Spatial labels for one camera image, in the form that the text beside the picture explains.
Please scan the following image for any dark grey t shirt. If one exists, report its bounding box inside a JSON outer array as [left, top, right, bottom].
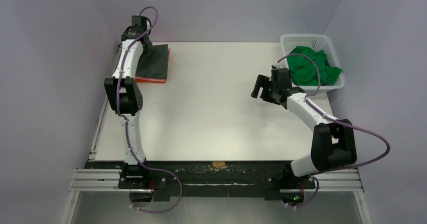
[[135, 44, 169, 81]]

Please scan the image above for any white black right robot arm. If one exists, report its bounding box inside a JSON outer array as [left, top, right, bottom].
[[251, 68, 357, 187]]

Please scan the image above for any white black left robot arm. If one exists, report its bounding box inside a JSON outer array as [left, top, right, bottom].
[[104, 15, 153, 189]]

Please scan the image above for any green t shirt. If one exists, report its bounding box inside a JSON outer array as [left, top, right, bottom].
[[287, 46, 342, 86]]

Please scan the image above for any blue t shirt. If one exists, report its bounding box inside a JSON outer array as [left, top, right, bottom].
[[325, 60, 333, 67]]

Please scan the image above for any folded orange t shirt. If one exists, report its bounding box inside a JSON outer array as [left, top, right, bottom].
[[135, 79, 166, 84]]

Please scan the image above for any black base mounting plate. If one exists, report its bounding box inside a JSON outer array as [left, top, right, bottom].
[[84, 161, 320, 204]]

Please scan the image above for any brown tape piece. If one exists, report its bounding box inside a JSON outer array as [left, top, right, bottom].
[[212, 161, 226, 169]]

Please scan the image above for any aluminium frame rail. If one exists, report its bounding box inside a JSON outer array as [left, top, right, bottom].
[[280, 169, 364, 193]]

